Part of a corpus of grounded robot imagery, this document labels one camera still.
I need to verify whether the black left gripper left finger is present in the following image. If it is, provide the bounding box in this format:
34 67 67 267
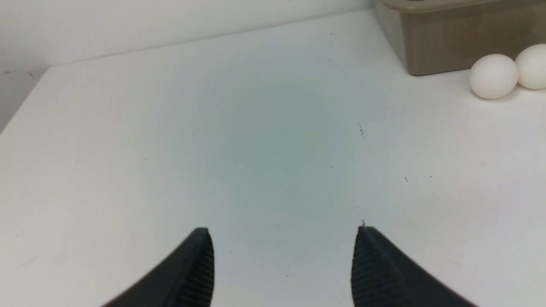
105 228 215 307

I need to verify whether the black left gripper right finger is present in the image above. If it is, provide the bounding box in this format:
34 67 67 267
351 226 475 307

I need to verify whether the white ping-pong ball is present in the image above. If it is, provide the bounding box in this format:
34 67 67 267
515 43 546 90
469 54 519 99

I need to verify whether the tan plastic bin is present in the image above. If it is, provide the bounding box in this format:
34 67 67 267
374 0 546 76

